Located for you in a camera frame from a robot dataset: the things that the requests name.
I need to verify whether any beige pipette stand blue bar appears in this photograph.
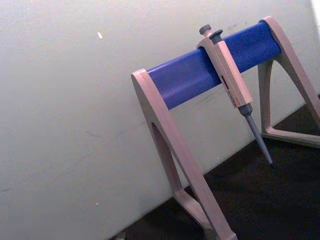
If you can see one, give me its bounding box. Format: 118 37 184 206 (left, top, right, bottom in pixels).
130 15 320 240

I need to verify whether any beige pipette with grey tip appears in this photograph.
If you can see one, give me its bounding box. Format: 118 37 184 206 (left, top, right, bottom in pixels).
196 24 275 169

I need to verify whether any black table cloth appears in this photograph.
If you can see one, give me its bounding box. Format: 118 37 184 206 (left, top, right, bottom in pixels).
106 93 320 240

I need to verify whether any plain pale wall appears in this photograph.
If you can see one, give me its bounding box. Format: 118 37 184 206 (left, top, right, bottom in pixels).
0 0 320 240

